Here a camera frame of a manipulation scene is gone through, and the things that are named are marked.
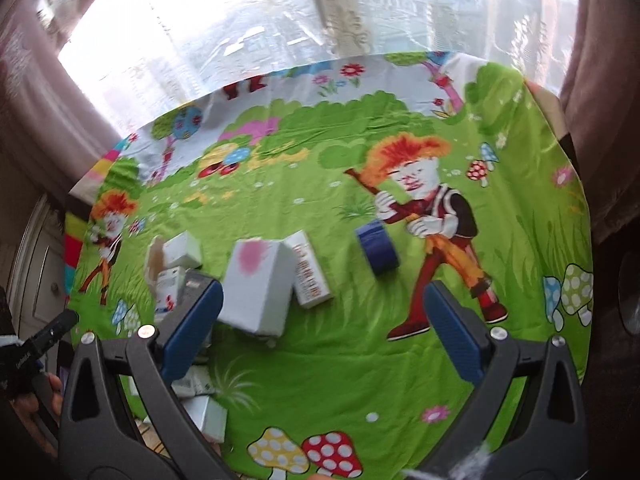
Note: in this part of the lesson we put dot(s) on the white medicine box red figure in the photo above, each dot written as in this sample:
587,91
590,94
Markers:
168,288

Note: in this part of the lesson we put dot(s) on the white box pink stain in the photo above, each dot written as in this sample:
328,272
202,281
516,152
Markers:
258,287

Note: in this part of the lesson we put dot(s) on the black product box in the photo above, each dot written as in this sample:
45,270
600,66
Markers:
195,284

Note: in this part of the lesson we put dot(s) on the small white cube box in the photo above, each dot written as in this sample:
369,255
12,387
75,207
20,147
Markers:
208,416

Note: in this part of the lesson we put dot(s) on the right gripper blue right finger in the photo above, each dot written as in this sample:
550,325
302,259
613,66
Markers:
488,364

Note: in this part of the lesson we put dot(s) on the narrow white red-text box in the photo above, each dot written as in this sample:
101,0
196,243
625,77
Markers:
311,287

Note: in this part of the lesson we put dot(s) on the cream dresser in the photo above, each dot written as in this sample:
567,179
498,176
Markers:
36,292

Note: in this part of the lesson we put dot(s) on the white ointment box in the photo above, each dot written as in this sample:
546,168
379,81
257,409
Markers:
196,382

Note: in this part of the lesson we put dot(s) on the white lace curtain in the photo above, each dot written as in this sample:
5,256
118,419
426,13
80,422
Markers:
136,59

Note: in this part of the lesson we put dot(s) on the green cartoon bedsheet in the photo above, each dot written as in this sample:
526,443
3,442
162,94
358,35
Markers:
454,155

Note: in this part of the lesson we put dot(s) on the brown curtain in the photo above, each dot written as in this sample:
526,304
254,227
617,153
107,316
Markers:
48,126

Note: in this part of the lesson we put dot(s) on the small dark blue box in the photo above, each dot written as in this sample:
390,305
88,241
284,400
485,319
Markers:
378,247

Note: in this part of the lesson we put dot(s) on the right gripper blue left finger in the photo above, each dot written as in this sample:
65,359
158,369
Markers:
158,355

